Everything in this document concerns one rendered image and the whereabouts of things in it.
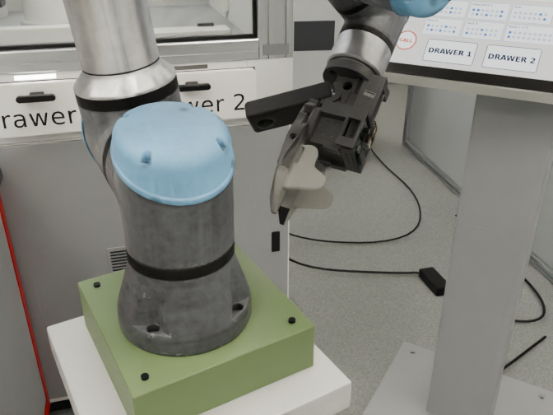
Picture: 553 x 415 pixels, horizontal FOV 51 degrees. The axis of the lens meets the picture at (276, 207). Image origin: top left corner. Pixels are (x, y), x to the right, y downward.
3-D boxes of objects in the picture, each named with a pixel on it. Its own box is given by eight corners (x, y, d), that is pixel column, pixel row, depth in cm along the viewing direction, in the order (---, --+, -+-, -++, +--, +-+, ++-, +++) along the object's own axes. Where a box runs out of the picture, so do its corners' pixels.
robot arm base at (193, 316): (271, 334, 63) (271, 259, 59) (133, 373, 58) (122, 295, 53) (226, 261, 75) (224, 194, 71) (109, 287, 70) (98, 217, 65)
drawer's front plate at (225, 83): (257, 117, 132) (256, 69, 127) (127, 128, 125) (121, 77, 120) (255, 114, 134) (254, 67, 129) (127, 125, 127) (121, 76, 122)
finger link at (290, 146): (285, 160, 66) (317, 102, 69) (274, 156, 66) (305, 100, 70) (293, 182, 70) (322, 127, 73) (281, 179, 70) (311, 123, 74)
